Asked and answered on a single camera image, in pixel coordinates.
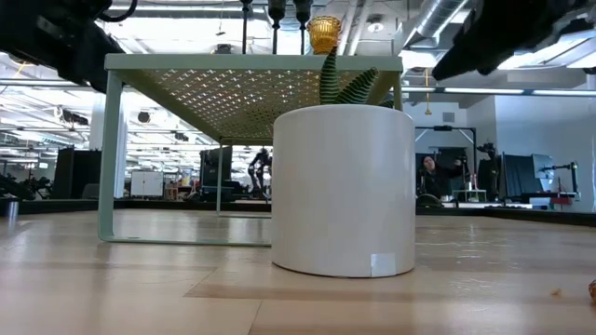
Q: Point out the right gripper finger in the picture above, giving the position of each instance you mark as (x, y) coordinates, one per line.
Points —
(484, 60)
(475, 39)

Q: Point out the tall black candlestick holder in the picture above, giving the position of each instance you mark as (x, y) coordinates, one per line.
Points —
(244, 28)

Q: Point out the medium black candlestick holder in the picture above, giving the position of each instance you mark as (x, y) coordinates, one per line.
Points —
(302, 9)

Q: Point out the other station black robot arm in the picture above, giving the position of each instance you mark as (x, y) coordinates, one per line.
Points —
(261, 163)
(488, 151)
(28, 186)

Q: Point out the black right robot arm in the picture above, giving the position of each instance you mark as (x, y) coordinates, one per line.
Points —
(577, 9)

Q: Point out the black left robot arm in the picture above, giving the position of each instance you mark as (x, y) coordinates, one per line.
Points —
(28, 23)

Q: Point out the black screen panel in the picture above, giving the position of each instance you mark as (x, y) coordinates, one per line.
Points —
(519, 177)

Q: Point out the person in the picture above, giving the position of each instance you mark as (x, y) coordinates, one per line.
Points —
(435, 179)

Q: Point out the grey chair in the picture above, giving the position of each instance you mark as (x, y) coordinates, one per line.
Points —
(91, 191)

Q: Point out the white cabinet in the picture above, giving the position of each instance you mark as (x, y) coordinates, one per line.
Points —
(146, 183)

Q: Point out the green succulent plant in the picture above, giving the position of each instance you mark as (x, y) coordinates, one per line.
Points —
(329, 79)

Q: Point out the green perforated metal shelf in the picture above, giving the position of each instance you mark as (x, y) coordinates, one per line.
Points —
(251, 61)

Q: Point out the black monitor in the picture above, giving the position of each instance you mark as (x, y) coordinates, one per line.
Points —
(215, 167)

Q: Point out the white round plant pot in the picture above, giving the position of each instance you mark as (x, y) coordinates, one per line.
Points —
(344, 195)

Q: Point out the black rack frame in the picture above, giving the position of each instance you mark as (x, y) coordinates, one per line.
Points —
(444, 128)

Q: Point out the black camera stand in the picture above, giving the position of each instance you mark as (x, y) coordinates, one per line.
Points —
(575, 179)

